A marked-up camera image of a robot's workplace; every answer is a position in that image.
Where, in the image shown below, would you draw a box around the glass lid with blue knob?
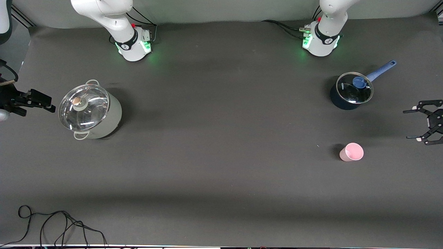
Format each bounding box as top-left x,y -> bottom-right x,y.
336,72 -> 374,105

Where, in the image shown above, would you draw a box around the dark blue saucepan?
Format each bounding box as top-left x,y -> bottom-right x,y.
330,61 -> 397,110

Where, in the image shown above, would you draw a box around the black left base cables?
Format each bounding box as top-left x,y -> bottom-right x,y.
261,6 -> 324,39

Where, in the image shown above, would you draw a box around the glass lid with wooden knob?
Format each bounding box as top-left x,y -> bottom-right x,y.
58,84 -> 110,132

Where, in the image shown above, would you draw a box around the black right base cables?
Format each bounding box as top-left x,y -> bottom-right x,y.
110,6 -> 158,45

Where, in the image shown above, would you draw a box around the pink plastic cup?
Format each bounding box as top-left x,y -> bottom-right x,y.
339,142 -> 364,162

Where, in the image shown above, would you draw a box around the black base cables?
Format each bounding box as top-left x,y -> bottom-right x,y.
110,6 -> 158,45
261,6 -> 324,39

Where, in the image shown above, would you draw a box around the dark grey table cloth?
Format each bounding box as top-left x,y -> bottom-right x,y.
0,12 -> 443,248

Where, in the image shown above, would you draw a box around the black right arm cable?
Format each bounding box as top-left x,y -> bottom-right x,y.
0,59 -> 19,83

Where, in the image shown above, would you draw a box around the thin black loose cable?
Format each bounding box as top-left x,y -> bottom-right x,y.
0,205 -> 108,247

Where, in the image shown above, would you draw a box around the grey steel stock pot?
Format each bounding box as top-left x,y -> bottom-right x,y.
59,80 -> 122,140

